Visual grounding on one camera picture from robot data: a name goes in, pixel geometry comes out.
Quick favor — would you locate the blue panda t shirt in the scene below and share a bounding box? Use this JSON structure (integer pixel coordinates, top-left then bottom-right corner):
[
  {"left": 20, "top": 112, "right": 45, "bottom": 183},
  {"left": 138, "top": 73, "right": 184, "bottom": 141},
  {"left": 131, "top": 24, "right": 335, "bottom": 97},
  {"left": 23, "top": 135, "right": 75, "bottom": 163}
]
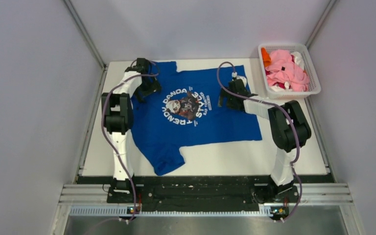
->
[{"left": 131, "top": 61, "right": 262, "bottom": 176}]

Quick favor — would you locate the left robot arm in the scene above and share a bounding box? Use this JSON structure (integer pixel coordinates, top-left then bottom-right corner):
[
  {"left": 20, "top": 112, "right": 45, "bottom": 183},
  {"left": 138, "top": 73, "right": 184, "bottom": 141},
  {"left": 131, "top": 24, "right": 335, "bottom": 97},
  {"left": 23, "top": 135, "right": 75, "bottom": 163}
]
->
[{"left": 101, "top": 58, "right": 162, "bottom": 202}]

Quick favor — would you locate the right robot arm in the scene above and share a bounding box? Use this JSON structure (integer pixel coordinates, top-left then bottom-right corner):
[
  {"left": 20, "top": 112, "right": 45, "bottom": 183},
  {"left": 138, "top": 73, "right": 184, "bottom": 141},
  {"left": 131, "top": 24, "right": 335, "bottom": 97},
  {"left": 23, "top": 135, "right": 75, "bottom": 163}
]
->
[{"left": 218, "top": 77, "right": 312, "bottom": 202}]

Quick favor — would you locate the orange garment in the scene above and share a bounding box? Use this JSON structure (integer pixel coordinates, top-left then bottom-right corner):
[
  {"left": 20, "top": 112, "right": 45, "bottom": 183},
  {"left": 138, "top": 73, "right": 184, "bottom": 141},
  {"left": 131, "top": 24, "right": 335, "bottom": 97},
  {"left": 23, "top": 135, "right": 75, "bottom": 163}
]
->
[{"left": 261, "top": 47, "right": 271, "bottom": 68}]

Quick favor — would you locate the red garment in basket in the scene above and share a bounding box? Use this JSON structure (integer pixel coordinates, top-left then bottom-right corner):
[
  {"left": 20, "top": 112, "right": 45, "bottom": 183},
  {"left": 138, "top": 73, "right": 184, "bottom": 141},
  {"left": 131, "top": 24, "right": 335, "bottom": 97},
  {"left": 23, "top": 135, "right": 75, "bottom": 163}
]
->
[{"left": 272, "top": 82, "right": 290, "bottom": 90}]

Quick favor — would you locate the pink t shirt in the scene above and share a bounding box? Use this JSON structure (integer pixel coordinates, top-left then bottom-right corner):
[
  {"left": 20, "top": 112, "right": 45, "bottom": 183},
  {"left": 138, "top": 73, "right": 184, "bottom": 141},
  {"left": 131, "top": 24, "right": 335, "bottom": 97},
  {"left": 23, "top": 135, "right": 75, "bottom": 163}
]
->
[{"left": 264, "top": 49, "right": 310, "bottom": 92}]

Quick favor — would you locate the white plastic laundry basket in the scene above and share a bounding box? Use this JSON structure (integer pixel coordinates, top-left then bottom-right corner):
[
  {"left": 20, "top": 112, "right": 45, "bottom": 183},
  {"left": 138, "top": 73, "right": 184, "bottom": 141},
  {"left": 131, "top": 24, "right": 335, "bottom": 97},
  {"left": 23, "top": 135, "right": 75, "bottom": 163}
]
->
[{"left": 258, "top": 43, "right": 321, "bottom": 99}]

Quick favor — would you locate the white garment in basket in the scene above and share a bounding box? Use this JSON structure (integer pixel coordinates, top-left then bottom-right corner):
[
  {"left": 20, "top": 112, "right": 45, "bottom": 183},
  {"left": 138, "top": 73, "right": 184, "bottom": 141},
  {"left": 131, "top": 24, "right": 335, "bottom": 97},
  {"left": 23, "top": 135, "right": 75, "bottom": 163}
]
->
[{"left": 291, "top": 51, "right": 305, "bottom": 70}]

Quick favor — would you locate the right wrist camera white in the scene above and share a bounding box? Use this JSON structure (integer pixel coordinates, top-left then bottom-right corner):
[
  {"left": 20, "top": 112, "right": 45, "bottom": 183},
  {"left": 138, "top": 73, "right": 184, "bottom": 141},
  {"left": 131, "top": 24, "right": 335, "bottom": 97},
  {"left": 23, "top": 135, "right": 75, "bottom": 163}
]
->
[{"left": 232, "top": 72, "right": 247, "bottom": 88}]

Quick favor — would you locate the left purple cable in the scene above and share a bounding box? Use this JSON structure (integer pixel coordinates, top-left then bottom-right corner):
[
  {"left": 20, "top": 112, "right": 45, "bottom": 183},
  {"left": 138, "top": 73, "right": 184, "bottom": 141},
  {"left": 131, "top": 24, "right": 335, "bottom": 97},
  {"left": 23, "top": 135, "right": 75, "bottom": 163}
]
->
[{"left": 100, "top": 59, "right": 160, "bottom": 224}]

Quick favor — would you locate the purple cable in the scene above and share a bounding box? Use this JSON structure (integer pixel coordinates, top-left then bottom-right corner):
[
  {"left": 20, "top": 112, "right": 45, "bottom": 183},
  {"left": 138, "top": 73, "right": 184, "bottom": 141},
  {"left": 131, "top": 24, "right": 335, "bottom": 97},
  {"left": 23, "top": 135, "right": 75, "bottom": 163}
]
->
[
  {"left": 216, "top": 61, "right": 303, "bottom": 224},
  {"left": 100, "top": 59, "right": 160, "bottom": 224}
]

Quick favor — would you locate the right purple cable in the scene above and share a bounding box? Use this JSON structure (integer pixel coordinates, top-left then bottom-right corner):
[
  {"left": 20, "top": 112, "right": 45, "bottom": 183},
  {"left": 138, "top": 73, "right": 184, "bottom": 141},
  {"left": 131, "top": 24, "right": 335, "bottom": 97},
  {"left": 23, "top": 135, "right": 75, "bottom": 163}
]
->
[{"left": 216, "top": 61, "right": 303, "bottom": 224}]

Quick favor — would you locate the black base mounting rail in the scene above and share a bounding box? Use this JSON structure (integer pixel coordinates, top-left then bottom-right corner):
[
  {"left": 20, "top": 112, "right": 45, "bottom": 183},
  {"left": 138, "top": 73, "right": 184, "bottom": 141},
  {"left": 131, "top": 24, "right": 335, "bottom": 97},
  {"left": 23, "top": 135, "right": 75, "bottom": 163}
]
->
[{"left": 76, "top": 175, "right": 334, "bottom": 213}]

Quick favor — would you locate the white slotted cable duct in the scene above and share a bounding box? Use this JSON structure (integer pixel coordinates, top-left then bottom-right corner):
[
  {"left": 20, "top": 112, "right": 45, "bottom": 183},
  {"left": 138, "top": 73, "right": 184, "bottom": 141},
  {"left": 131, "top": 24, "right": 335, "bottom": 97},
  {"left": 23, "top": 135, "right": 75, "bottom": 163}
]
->
[{"left": 69, "top": 205, "right": 285, "bottom": 217}]

